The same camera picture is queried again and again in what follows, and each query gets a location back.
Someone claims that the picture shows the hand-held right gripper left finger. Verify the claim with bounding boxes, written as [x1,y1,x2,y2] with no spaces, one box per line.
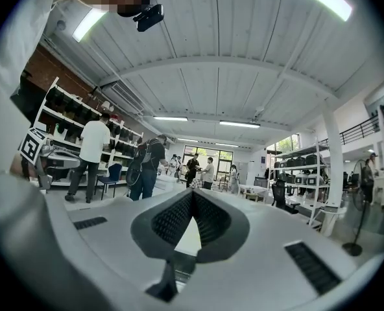
[45,187,196,304]

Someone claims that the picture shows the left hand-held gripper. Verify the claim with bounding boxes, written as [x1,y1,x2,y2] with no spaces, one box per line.
[18,126,82,189]

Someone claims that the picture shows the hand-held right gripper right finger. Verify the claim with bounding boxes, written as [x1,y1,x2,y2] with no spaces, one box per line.
[178,187,359,311]

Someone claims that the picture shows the person's left forearm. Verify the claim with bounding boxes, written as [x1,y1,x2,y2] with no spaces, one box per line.
[9,154,30,178]

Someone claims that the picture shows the white shelf with bags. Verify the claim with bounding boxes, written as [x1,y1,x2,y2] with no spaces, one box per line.
[32,77,145,188]

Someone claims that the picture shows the black office chair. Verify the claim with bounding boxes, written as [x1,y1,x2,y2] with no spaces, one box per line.
[271,179,301,216]

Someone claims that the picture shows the blue chair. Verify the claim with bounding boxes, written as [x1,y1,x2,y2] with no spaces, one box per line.
[95,163,123,200]

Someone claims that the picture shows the person's white shirt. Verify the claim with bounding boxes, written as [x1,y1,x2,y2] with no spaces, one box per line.
[0,0,115,311]

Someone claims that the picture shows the white round side table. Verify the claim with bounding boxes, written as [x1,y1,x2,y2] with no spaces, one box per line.
[320,203,348,238]

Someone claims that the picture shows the black backpack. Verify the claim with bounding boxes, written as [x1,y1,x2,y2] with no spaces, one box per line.
[126,143,154,187]

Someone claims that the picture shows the black floor fan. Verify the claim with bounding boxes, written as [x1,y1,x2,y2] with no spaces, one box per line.
[341,159,375,258]

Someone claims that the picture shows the white rack with black cases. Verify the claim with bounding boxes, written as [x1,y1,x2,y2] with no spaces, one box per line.
[265,137,331,228]

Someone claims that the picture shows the ceiling air conditioner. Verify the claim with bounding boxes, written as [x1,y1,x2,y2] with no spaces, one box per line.
[100,80,148,115]

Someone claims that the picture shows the black balcony railing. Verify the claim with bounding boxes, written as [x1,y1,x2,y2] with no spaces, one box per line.
[318,114,381,146]

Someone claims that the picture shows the black head camera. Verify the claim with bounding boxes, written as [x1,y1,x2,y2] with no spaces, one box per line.
[132,4,165,33]

